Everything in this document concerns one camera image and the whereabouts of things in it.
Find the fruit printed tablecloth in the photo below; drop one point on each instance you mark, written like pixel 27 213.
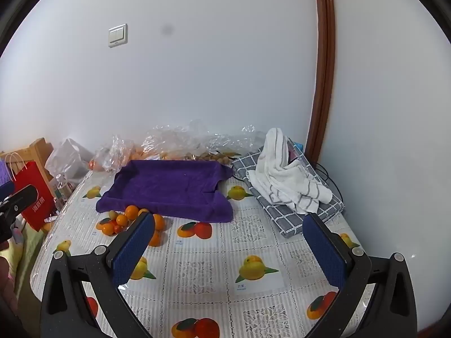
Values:
pixel 211 253

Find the red paper bag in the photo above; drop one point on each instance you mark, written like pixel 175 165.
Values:
pixel 35 190

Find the grey checked cloth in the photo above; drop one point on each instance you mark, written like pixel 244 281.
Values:
pixel 282 218

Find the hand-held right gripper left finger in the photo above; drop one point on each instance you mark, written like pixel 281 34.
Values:
pixel 135 246

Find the pastel bedding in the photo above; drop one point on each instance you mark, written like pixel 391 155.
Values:
pixel 24 250

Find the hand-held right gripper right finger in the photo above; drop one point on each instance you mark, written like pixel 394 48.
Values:
pixel 324 253

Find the white striped towel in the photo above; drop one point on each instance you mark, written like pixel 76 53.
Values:
pixel 282 176

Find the clear plastic bag of oranges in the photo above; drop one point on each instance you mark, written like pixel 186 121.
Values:
pixel 116 153

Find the white light switch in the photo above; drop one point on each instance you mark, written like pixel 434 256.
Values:
pixel 117 35

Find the clear plastic bottle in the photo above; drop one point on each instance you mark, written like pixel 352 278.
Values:
pixel 62 187

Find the purple gift bag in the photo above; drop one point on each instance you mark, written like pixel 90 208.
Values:
pixel 4 172

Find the wooden furniture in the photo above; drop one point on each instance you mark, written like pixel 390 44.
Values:
pixel 38 148

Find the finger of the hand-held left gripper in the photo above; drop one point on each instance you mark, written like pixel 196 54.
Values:
pixel 6 188
pixel 23 199

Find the purple towel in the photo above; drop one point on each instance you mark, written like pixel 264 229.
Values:
pixel 176 186

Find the clear plastic bag of longans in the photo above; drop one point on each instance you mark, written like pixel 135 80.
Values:
pixel 197 141

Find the white plastic bag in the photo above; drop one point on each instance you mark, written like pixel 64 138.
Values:
pixel 67 158

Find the brown wooden door frame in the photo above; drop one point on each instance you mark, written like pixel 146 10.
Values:
pixel 324 60

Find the small blue box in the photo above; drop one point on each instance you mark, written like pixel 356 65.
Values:
pixel 299 146

